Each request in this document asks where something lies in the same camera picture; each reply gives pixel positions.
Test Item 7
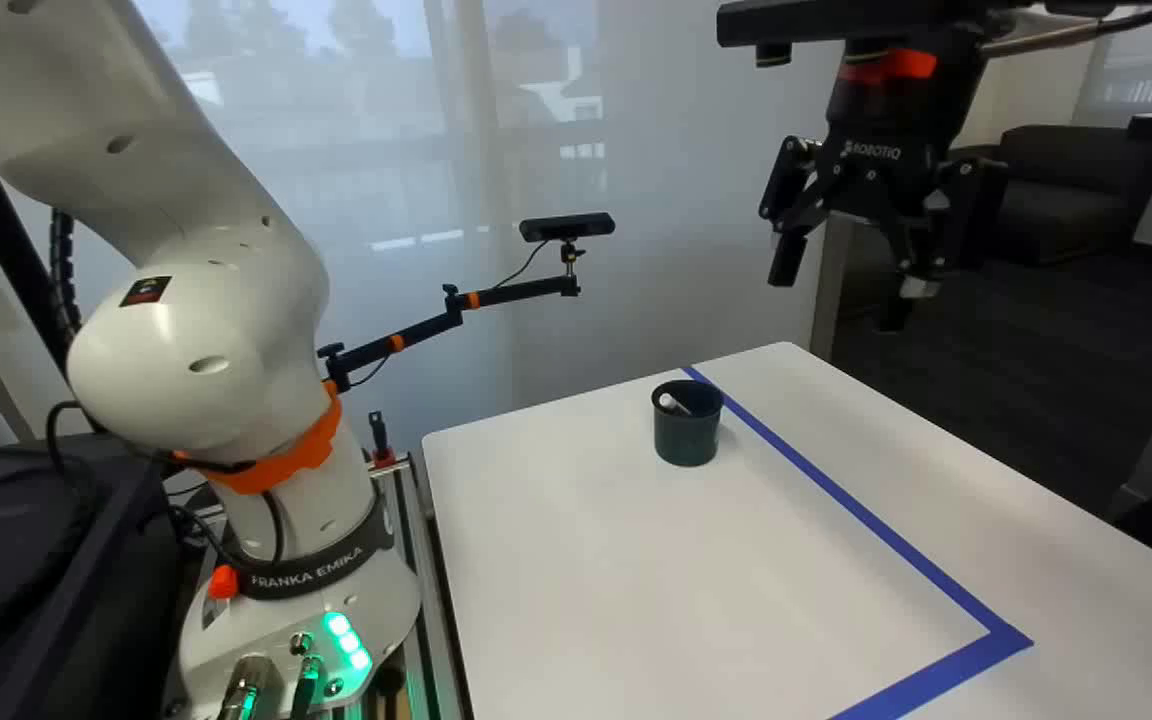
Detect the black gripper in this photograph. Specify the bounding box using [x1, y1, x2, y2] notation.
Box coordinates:
[756, 75, 1006, 337]

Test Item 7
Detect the dark speckled enamel mug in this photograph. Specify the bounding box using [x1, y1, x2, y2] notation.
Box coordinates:
[648, 377, 726, 472]

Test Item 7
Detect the blue tape line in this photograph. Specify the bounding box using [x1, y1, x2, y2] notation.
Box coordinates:
[674, 362, 1037, 720]

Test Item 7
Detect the dark sofa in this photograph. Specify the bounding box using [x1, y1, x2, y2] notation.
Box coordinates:
[985, 122, 1152, 273]

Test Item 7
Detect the white sheer curtain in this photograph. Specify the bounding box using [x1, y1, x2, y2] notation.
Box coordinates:
[132, 0, 828, 416]

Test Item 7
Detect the black bag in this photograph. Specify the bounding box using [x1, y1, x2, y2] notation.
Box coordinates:
[0, 437, 213, 720]

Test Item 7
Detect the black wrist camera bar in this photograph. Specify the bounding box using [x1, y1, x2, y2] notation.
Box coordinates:
[712, 0, 953, 71]

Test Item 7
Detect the black stereo camera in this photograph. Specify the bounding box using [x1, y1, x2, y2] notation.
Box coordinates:
[515, 207, 619, 250]

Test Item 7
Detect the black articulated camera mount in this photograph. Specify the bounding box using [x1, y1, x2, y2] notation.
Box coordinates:
[317, 236, 589, 400]

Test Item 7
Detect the aluminium frame rail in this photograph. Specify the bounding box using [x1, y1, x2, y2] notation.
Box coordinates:
[384, 447, 477, 720]

